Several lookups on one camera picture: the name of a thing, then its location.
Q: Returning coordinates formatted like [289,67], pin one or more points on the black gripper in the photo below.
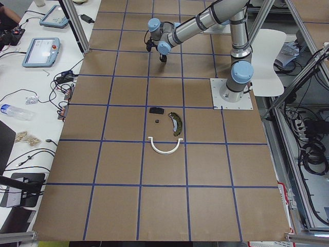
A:
[162,55]

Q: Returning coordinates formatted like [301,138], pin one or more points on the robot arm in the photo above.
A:
[220,17]

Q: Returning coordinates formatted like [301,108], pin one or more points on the black brake pad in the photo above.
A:
[156,110]

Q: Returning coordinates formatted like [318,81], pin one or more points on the brake shoe olive metal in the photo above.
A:
[177,123]

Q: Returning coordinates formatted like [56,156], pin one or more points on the white curved plastic part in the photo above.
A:
[165,148]

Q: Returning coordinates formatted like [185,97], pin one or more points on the black power adapter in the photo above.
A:
[86,18]

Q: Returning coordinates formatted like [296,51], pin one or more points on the white plate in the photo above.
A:
[79,2]

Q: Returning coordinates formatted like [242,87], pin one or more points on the white chair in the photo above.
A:
[266,47]

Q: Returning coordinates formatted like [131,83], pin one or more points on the teach pendant far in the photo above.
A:
[55,17]

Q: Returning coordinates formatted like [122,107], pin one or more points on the teach pendant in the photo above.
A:
[42,52]
[55,17]

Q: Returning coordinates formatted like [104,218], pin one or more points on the teach pendant near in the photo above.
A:
[42,52]

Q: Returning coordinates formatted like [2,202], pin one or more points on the plastic water bottle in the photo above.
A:
[15,112]

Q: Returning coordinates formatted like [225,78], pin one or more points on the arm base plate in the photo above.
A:
[224,99]

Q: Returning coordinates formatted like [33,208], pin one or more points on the aluminium frame post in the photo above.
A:
[76,26]

